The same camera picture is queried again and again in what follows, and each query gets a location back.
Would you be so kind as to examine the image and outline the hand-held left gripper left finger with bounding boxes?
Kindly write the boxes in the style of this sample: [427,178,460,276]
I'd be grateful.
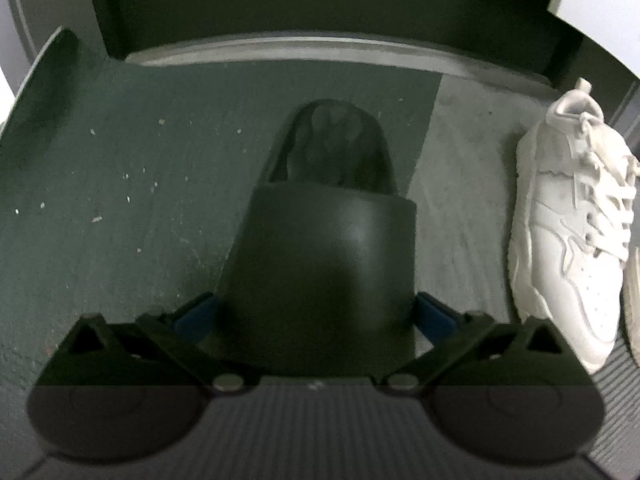
[49,305,250,395]

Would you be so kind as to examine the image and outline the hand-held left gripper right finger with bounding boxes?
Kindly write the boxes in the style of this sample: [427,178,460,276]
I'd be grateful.
[382,291,583,395]

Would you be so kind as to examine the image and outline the black slide sandal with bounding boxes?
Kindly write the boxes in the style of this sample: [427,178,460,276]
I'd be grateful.
[212,99,419,378]

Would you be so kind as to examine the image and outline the white chunky sneaker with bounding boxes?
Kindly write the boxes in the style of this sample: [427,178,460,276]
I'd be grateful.
[507,77,640,375]

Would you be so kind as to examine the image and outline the dark green floor mat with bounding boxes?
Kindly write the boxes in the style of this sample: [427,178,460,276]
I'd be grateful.
[0,27,445,392]

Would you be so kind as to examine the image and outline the white and grey sneaker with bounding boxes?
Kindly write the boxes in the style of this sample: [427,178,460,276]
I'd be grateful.
[620,255,640,367]

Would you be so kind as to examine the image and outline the metal door threshold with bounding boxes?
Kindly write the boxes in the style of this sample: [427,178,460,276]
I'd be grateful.
[125,34,562,95]

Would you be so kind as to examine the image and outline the white cabinet door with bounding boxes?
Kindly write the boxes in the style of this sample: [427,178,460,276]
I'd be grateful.
[547,0,640,78]

